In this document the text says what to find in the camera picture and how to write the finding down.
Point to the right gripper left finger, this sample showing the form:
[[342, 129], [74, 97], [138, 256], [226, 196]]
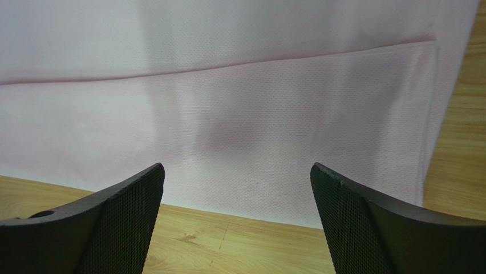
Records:
[[108, 231]]

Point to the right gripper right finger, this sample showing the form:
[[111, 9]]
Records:
[[368, 231]]

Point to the pink t shirt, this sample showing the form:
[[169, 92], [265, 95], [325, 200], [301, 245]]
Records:
[[237, 99]]

